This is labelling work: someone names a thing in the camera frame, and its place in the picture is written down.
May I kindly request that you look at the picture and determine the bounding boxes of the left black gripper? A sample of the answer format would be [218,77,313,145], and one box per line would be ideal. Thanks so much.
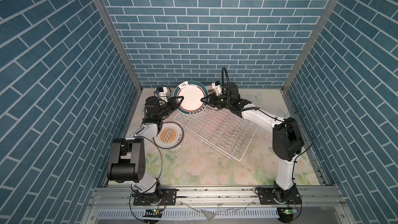
[155,96,183,120]

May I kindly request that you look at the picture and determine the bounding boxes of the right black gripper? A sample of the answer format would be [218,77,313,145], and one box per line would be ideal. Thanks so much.
[200,93,232,110]

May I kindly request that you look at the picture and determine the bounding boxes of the large steam-logo green-red plate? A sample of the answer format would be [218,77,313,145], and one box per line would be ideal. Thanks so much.
[173,80,208,115]

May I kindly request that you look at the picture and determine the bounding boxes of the small orange sunburst plate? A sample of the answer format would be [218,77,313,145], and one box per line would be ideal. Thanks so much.
[154,122,184,149]

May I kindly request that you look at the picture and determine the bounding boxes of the white wire dish rack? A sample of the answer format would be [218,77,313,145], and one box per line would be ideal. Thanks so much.
[174,107,258,161]

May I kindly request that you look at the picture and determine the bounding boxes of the large red-lettered plate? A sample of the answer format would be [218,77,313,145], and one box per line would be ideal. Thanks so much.
[206,87,219,95]

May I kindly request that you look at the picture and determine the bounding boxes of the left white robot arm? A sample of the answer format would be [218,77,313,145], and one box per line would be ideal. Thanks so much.
[107,96,184,194]

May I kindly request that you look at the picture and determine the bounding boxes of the left circuit board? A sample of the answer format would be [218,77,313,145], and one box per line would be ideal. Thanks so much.
[143,209,163,219]

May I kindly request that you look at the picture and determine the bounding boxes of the circuit board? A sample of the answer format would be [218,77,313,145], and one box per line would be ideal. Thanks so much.
[143,209,163,219]
[277,207,294,224]

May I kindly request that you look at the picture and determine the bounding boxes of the right circuit board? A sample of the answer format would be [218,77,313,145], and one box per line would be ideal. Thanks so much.
[277,207,294,224]

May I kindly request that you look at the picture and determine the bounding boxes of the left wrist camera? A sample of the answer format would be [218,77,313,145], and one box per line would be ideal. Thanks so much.
[154,86,172,101]

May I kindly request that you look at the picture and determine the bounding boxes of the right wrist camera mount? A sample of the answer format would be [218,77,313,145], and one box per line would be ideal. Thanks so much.
[211,81,223,96]

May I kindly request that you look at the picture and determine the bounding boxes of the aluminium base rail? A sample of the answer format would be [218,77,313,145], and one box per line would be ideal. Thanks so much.
[83,185,354,224]

